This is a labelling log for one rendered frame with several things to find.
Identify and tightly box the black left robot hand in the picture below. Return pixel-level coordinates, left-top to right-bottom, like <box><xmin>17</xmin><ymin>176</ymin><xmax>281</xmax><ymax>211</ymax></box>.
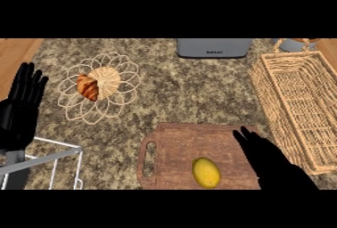
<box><xmin>0</xmin><ymin>61</ymin><xmax>51</xmax><ymax>151</ymax></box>

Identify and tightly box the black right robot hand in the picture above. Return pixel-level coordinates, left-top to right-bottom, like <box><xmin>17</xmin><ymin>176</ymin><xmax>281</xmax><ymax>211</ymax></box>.
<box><xmin>233</xmin><ymin>126</ymin><xmax>320</xmax><ymax>191</ymax></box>

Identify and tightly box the yellow lemon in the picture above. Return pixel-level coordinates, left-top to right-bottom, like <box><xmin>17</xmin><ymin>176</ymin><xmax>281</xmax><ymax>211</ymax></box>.
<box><xmin>191</xmin><ymin>157</ymin><xmax>224</xmax><ymax>190</ymax></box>

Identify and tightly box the brown wooden cutting board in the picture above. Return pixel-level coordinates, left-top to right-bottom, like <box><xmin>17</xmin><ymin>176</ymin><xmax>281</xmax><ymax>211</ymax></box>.
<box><xmin>137</xmin><ymin>122</ymin><xmax>265</xmax><ymax>191</ymax></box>

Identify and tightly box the tan wicker basket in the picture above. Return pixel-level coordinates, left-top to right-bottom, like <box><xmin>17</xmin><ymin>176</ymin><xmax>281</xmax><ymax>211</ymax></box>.
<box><xmin>247</xmin><ymin>38</ymin><xmax>337</xmax><ymax>176</ymax></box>

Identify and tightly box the brown croissant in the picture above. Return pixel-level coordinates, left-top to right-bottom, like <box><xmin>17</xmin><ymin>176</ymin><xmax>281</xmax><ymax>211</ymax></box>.
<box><xmin>76</xmin><ymin>73</ymin><xmax>101</xmax><ymax>102</ymax></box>

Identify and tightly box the pale grey-blue pot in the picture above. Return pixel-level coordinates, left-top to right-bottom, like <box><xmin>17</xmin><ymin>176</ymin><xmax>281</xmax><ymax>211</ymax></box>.
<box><xmin>279</xmin><ymin>38</ymin><xmax>320</xmax><ymax>53</ymax></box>

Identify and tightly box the grey appliance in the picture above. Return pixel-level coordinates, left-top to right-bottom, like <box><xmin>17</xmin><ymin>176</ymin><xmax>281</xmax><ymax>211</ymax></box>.
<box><xmin>175</xmin><ymin>38</ymin><xmax>255</xmax><ymax>60</ymax></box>

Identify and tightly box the white wire rack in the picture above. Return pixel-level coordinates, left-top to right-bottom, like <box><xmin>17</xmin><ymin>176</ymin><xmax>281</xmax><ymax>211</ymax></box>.
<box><xmin>0</xmin><ymin>136</ymin><xmax>85</xmax><ymax>191</ymax></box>

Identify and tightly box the cream flower-shaped wire placemat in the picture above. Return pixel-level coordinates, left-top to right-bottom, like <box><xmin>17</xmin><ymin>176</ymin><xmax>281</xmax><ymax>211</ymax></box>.
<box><xmin>57</xmin><ymin>52</ymin><xmax>143</xmax><ymax>126</ymax></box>

